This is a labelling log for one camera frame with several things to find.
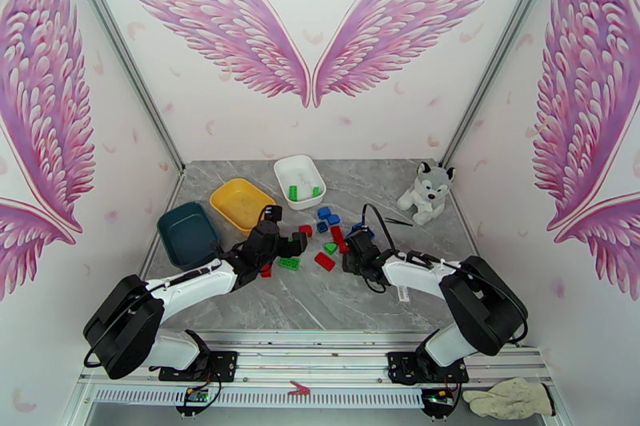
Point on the small red lego brick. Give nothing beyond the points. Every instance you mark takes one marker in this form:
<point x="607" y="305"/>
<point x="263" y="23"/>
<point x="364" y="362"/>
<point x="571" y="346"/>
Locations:
<point x="266" y="271"/>

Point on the aluminium frame post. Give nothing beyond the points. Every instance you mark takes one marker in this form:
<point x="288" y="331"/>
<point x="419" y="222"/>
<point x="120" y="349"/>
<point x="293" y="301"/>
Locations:
<point x="505" y="50"/>
<point x="120" y="50"/>

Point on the teal plastic bin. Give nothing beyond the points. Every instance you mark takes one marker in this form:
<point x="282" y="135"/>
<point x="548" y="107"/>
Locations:
<point x="187" y="240"/>

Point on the white plastic bin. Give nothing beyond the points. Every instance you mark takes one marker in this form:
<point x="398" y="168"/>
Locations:
<point x="300" y="167"/>

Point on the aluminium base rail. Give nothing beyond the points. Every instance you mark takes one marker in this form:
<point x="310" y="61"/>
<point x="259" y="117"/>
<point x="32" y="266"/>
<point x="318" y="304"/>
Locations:
<point x="310" y="364"/>

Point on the yellow plastic bin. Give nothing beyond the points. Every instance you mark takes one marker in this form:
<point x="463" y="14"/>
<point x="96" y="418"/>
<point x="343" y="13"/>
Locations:
<point x="240" y="202"/>

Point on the red clip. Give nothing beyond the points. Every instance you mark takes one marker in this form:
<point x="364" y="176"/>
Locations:
<point x="298" y="388"/>

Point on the small circuit board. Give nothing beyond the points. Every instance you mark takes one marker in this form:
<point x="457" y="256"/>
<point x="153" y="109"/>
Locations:
<point x="196" y="395"/>
<point x="437" y="397"/>

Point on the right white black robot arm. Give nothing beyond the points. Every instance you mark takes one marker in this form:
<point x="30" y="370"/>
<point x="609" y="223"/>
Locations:
<point x="415" y="277"/>

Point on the black tweezers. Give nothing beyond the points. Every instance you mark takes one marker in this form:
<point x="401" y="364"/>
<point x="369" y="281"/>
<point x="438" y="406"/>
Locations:
<point x="398" y="222"/>

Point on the white work glove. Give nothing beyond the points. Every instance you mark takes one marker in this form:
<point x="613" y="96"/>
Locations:
<point x="507" y="397"/>

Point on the grey white husky plush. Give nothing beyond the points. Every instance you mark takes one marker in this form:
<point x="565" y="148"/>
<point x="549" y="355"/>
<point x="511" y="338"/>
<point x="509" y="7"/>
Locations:
<point x="427" y="192"/>

